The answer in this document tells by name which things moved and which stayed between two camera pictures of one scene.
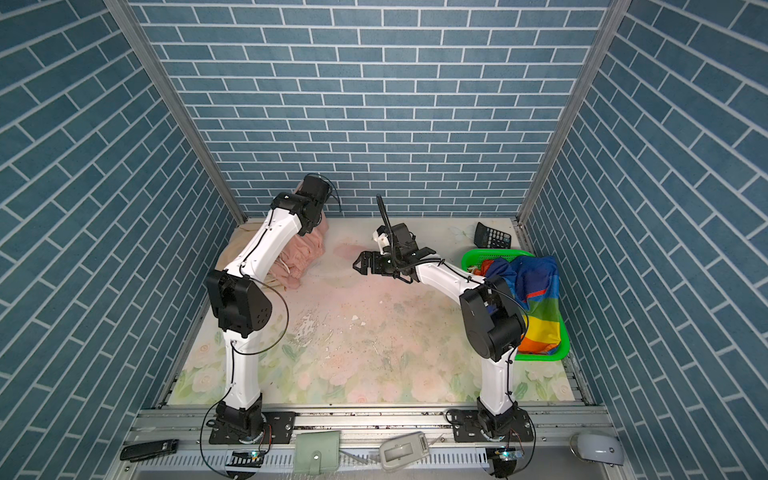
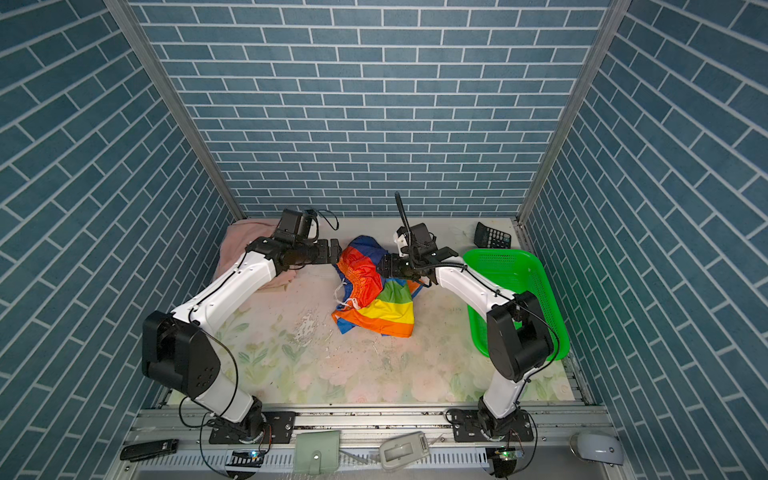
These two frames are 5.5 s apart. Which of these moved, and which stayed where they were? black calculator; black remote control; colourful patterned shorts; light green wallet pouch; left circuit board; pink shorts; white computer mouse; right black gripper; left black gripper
Moved: colourful patterned shorts; left black gripper; pink shorts
Stayed: black remote control; black calculator; left circuit board; white computer mouse; light green wallet pouch; right black gripper
